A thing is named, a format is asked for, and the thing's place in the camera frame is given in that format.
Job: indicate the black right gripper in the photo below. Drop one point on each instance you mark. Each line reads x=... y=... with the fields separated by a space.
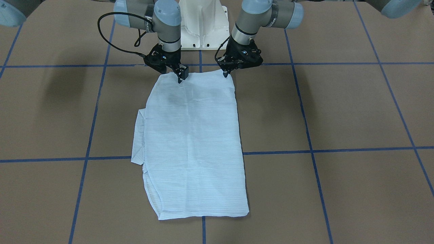
x=173 y=60

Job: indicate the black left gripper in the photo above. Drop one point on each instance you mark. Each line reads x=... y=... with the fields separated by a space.
x=234 y=49

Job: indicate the light blue button shirt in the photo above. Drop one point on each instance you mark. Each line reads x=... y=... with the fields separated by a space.
x=187 y=140

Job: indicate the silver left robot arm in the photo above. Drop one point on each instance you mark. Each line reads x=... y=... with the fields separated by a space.
x=288 y=14

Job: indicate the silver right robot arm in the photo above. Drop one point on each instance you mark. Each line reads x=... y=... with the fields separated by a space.
x=162 y=17

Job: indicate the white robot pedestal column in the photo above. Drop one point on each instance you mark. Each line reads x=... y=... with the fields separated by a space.
x=204 y=24

